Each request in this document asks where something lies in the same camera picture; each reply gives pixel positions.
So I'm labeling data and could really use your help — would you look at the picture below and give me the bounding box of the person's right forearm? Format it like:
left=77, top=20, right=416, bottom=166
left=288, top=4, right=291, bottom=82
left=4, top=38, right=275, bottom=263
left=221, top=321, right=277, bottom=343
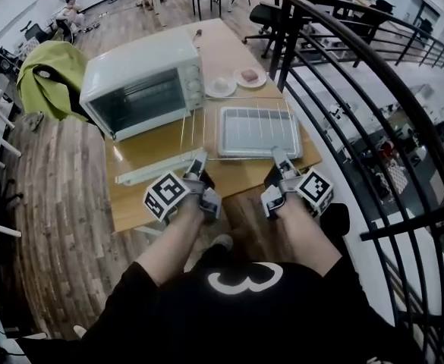
left=278, top=199, right=344, bottom=276

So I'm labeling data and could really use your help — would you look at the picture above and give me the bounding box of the white toaster oven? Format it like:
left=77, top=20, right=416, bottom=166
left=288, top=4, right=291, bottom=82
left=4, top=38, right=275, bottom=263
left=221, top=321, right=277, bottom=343
left=79, top=27, right=207, bottom=143

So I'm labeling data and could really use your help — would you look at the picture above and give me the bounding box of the green cloth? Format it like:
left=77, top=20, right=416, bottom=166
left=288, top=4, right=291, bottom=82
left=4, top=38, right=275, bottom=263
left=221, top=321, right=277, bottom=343
left=16, top=40, right=92, bottom=123

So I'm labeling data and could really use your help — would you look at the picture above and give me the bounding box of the person's left forearm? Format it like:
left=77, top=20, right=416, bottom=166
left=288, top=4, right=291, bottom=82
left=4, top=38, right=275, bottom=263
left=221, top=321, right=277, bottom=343
left=134, top=199, right=207, bottom=286

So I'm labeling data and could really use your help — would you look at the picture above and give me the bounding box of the silver baking tray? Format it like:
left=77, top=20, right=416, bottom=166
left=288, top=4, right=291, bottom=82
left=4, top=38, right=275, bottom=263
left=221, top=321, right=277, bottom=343
left=217, top=105, right=304, bottom=159

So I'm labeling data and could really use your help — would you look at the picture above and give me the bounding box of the wire oven rack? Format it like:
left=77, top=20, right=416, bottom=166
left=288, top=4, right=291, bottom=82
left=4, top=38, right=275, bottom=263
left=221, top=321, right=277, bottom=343
left=178, top=95, right=298, bottom=163

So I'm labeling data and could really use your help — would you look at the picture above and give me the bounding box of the person's black shirt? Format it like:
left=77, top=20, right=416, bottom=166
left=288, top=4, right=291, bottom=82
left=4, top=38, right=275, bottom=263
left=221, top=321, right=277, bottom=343
left=16, top=259, right=426, bottom=364

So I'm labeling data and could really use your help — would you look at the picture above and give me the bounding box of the black metal railing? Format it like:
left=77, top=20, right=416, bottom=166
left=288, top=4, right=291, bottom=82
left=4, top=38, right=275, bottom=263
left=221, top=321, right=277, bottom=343
left=269, top=0, right=444, bottom=364

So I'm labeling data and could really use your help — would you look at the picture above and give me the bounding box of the white oven glass door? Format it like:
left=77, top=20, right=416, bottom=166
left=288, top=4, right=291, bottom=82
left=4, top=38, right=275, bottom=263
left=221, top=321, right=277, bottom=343
left=105, top=108, right=208, bottom=187

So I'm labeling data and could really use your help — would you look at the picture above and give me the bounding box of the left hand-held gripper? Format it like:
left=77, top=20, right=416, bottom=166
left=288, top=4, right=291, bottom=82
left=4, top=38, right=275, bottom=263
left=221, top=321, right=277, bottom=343
left=143, top=150, right=222, bottom=225

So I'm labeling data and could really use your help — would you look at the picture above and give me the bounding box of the white table leg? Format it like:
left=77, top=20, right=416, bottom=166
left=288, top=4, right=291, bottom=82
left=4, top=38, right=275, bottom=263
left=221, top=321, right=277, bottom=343
left=130, top=222, right=166, bottom=238

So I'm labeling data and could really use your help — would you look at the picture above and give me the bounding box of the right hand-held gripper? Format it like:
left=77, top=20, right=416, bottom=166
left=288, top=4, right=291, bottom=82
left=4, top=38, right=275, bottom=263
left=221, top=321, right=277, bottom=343
left=260, top=146, right=335, bottom=219

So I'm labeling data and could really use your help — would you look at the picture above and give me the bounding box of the white plate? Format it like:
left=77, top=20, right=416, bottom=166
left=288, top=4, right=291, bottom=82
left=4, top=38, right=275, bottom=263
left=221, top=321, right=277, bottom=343
left=205, top=74, right=238, bottom=99
left=233, top=66, right=267, bottom=89

